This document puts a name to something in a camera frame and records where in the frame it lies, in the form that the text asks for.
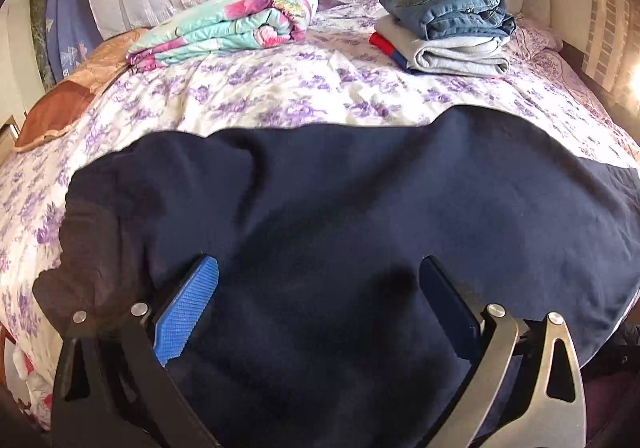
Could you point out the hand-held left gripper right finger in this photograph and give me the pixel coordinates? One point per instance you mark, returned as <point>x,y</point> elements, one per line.
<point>450,308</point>

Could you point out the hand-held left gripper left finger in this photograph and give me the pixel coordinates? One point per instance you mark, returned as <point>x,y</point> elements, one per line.
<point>187,308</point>

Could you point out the navy blue pants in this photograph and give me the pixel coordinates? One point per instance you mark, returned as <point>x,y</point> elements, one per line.
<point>325,208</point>

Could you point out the white and pink cloth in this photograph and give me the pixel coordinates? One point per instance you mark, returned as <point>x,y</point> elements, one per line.
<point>30,383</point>

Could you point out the brown satin cushion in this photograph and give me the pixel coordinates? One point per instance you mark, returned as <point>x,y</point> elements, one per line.
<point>70,97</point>

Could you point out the purple floral bed cover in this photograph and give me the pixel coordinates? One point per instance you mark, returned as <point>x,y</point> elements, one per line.
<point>300,87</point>

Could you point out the folded grey garment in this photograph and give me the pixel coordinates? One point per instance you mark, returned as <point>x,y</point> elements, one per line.
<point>450,57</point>

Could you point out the folded red and blue garment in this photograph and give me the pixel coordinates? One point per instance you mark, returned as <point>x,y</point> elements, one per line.
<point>382,42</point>

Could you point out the lilac patterned pillow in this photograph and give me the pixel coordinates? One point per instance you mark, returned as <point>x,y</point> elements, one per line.
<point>540,42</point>

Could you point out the folded floral blanket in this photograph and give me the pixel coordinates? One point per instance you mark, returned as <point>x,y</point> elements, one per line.
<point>225,22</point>

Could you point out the folded blue jeans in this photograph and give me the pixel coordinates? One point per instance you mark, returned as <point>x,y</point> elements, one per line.
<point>445,10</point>

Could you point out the green patterned panel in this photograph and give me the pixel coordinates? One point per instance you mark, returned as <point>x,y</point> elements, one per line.
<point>42,42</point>

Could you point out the blue patterned pillow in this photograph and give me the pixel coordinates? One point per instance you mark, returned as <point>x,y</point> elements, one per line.
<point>70,17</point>

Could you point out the checked beige curtain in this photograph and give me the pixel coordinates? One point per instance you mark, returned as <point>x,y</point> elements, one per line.
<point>612,37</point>

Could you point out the gold picture frame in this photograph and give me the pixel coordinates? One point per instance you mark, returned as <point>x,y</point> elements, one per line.
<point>10,129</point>

